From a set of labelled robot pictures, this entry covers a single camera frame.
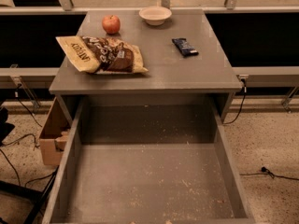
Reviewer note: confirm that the grey top drawer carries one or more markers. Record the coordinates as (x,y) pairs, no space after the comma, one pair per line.
(148,164)

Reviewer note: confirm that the grey drawer cabinet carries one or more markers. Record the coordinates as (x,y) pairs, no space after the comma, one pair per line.
(172,83)

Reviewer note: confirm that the dark blue snack bar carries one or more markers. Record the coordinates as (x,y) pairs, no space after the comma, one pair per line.
(184,47)

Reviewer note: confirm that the brown and cream chip bag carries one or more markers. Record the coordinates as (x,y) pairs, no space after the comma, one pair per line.
(102,55)

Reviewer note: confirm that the white bowl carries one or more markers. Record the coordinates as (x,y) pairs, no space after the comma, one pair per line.
(155,16)

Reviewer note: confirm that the red apple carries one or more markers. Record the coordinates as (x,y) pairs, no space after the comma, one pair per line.
(111,24)

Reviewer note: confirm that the cardboard box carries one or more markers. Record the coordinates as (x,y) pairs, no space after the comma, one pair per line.
(54,134)

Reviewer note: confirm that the black stand leg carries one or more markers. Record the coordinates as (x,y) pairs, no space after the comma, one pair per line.
(38,198)

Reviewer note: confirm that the metal railing frame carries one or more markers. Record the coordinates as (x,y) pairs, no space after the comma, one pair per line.
(260,43)

